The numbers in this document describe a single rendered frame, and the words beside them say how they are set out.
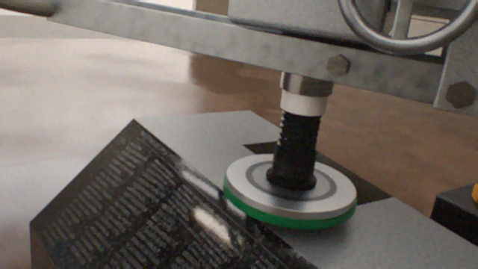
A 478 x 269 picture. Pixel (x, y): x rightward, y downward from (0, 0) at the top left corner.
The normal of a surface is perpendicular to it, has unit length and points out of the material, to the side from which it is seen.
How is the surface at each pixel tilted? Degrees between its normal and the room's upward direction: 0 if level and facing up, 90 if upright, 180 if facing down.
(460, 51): 90
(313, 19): 90
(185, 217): 45
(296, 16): 90
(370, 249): 0
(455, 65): 90
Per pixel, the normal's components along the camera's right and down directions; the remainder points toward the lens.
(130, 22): -0.38, 0.26
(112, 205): -0.50, -0.60
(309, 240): 0.11, -0.94
